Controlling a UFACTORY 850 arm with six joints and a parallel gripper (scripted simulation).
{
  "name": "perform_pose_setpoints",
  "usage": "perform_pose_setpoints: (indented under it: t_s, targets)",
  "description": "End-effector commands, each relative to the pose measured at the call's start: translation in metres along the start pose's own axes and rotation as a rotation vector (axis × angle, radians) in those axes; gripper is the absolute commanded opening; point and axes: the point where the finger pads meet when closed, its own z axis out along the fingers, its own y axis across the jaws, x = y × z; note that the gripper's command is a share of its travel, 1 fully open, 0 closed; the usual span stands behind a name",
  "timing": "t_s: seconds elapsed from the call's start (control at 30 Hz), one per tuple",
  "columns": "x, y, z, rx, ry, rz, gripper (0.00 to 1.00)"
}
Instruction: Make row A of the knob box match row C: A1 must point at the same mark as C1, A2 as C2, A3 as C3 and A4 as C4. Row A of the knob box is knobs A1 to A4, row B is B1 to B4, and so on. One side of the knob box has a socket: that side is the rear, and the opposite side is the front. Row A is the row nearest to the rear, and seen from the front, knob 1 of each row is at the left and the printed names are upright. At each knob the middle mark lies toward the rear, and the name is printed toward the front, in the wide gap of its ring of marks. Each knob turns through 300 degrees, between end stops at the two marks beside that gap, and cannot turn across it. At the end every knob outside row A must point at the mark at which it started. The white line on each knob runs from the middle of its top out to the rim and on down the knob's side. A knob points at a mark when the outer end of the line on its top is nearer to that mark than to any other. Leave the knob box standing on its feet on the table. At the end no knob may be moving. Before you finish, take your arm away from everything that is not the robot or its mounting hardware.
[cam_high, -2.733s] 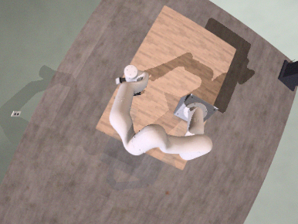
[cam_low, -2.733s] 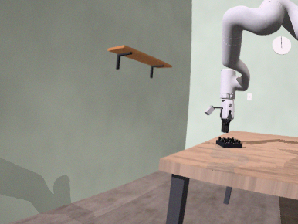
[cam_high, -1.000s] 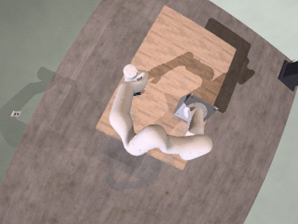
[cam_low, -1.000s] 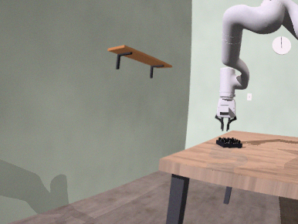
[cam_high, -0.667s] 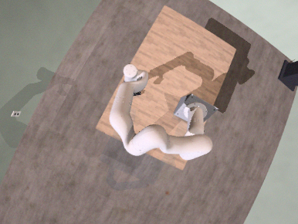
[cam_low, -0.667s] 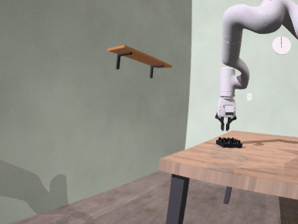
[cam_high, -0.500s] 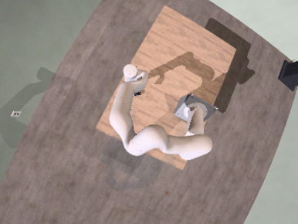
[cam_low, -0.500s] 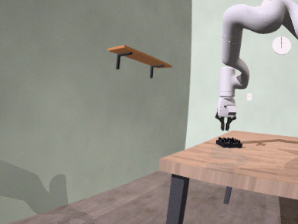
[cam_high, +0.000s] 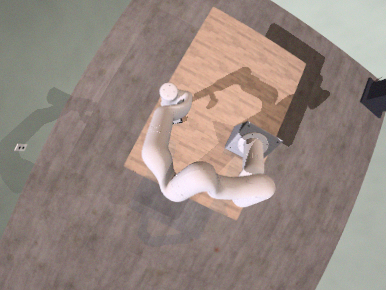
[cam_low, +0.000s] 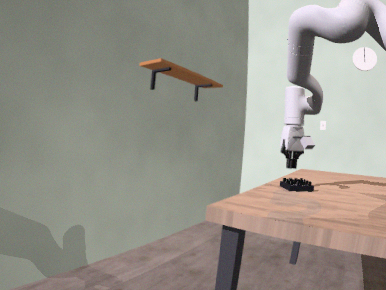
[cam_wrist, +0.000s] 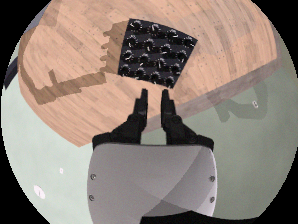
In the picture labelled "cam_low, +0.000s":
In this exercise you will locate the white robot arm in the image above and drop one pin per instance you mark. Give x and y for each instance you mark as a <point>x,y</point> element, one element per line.
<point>343,24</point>

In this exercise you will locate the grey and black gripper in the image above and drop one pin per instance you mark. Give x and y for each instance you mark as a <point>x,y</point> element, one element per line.
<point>292,144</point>

